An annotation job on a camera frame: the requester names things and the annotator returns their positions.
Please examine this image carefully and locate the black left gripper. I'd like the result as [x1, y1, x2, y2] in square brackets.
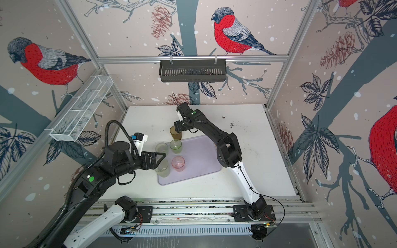
[116, 149, 167, 177]

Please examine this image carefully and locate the pale green textured glass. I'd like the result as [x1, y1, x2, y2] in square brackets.
[155, 143, 169, 156]

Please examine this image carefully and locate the clear green glass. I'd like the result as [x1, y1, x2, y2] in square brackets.
[169, 139, 183, 154]

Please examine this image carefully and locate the pale green frosted tall glass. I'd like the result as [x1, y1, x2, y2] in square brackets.
[155, 159, 170, 178]

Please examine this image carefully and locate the brown textured tall glass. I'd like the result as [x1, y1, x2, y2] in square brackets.
[170, 126, 182, 140]

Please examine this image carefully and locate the pink clear glass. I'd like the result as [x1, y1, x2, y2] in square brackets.
[172, 156, 185, 172]

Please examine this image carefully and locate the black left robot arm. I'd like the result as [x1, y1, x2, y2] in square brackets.
[28, 142, 166, 248]

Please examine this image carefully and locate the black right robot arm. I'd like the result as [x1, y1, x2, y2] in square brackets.
[174, 103, 268, 221]

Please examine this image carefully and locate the lilac plastic tray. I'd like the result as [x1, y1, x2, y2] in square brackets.
[158, 135, 222, 186]

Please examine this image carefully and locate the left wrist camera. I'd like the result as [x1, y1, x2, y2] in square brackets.
[131, 132, 148, 156]

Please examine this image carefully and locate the black wall basket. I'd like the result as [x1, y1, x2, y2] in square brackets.
[159, 60, 226, 83]

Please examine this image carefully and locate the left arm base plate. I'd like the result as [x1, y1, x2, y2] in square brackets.
[123, 206, 153, 224]

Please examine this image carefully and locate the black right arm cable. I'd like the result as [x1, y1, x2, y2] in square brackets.
[238, 167, 286, 238]

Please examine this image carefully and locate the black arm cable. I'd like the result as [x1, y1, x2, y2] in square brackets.
[27, 120, 140, 248]
[238, 167, 286, 238]

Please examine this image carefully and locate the white wire mesh shelf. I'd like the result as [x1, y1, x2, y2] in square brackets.
[50, 75, 113, 142]

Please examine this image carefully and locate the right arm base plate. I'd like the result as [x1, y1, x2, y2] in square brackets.
[231, 205, 276, 222]

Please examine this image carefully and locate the aluminium mounting rail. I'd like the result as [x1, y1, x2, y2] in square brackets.
[66, 198, 323, 225]

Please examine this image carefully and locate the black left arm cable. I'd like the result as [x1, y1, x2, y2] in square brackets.
[27, 120, 140, 248]

